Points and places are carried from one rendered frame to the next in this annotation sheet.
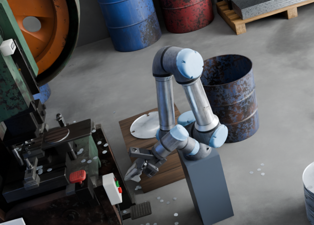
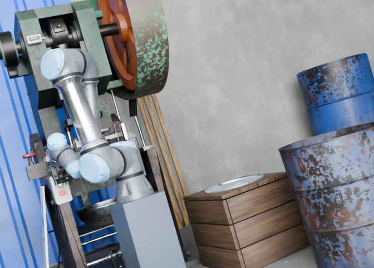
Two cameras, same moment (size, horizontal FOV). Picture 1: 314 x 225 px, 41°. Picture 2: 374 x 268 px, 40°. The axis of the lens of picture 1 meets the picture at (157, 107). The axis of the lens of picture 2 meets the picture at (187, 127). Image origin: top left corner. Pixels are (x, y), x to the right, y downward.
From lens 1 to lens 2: 274 cm
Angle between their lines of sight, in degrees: 72
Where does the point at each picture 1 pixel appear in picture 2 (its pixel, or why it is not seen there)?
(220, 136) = (87, 167)
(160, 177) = (210, 252)
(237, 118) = (310, 222)
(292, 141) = not seen: outside the picture
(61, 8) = not seen: hidden behind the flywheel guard
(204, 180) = (122, 236)
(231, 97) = (294, 176)
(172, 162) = (216, 237)
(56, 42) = not seen: hidden behind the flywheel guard
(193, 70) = (47, 71)
